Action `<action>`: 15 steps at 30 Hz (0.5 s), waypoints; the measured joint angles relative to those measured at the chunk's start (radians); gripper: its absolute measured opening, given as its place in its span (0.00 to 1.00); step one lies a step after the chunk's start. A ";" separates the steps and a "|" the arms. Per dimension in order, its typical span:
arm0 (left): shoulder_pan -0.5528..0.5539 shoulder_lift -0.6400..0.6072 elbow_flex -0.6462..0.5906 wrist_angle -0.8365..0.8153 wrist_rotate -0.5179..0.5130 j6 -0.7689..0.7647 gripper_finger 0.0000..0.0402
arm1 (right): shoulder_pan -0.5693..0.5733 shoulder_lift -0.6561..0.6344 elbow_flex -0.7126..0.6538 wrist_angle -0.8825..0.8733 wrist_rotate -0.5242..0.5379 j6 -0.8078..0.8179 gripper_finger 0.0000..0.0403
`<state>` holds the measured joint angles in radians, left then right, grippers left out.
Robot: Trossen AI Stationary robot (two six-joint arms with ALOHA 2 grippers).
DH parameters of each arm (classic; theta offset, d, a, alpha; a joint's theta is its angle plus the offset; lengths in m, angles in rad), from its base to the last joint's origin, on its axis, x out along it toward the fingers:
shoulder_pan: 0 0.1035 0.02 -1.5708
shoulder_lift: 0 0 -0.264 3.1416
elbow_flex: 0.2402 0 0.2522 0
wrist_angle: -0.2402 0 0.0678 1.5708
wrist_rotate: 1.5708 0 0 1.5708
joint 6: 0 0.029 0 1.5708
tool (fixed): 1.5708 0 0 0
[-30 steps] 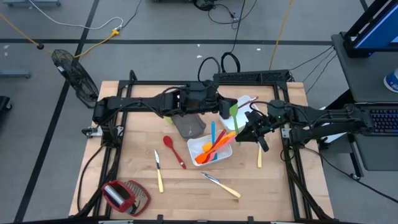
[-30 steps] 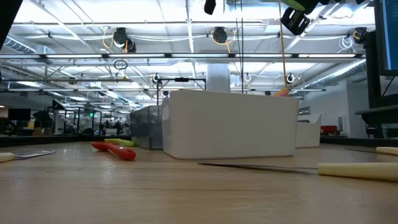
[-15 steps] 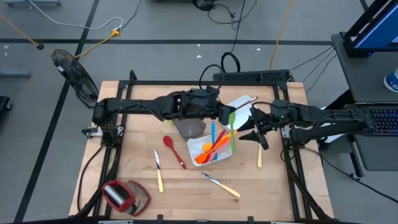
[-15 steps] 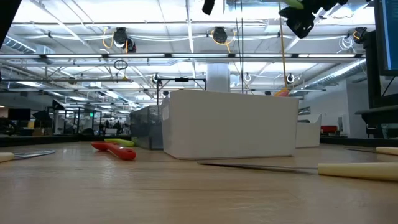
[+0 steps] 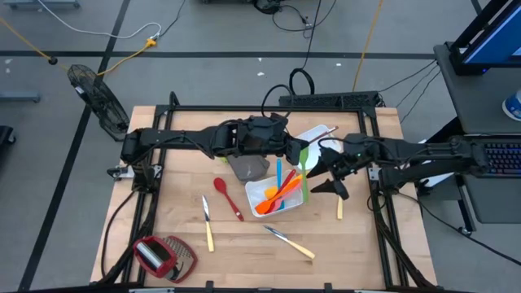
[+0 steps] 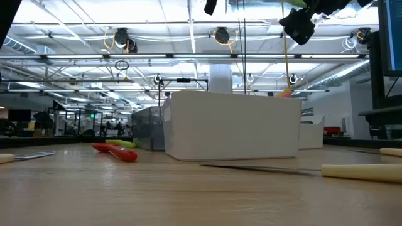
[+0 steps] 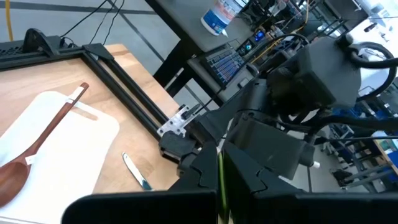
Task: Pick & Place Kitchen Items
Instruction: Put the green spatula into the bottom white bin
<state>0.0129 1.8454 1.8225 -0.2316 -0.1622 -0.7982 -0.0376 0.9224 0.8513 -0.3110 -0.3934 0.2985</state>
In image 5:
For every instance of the blue silicone spatula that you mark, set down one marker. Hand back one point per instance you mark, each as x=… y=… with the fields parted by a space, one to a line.
x=278 y=167

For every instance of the black computer monitor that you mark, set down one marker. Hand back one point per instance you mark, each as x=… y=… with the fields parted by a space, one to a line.
x=496 y=40

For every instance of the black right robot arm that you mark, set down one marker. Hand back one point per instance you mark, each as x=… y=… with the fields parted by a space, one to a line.
x=427 y=148

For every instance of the black backlit keyboard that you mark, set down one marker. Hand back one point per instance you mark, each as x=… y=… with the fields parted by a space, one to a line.
x=504 y=158

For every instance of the grey furniture foot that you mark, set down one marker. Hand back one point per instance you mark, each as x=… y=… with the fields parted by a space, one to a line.
x=20 y=97
x=40 y=4

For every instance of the small white plastic bin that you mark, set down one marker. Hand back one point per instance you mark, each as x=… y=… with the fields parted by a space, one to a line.
x=315 y=156

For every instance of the red metal box grater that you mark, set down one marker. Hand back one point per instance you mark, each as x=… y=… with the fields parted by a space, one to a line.
x=183 y=256

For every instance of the yellow silicone spatula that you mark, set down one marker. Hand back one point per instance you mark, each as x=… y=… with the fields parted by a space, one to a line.
x=270 y=191

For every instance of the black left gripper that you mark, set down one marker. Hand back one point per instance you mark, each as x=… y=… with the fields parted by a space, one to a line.
x=264 y=138

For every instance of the black aluminium table frame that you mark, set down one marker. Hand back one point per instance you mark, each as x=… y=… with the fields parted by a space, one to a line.
x=264 y=109

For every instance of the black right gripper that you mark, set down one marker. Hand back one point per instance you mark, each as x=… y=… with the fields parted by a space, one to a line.
x=352 y=156

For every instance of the blue white roll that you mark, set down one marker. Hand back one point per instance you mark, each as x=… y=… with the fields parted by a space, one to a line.
x=513 y=106

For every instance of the large white plastic bin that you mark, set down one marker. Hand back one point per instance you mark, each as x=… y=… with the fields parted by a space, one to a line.
x=254 y=195

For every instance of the grey side desk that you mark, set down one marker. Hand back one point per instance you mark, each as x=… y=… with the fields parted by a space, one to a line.
x=476 y=101

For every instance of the red silicone spoon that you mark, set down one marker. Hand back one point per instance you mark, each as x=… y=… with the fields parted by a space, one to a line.
x=220 y=185

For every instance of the green silicone spatula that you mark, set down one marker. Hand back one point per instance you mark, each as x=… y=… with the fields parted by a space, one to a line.
x=303 y=156

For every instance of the dark red silicone spatula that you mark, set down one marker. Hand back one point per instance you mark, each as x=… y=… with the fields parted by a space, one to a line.
x=290 y=176

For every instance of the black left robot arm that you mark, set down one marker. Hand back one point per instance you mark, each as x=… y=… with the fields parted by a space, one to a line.
x=175 y=138

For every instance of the black floor fan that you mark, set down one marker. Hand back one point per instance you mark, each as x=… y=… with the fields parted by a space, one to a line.
x=97 y=97

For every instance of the grey translucent plastic bin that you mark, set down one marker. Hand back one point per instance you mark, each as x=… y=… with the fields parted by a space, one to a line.
x=248 y=169

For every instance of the pink silicone spatula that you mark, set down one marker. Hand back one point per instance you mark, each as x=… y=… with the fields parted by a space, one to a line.
x=291 y=196

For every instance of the black floor object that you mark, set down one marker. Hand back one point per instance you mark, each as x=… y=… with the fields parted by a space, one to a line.
x=6 y=136

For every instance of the orange silicone spatula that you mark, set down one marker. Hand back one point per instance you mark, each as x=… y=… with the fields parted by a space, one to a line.
x=264 y=206

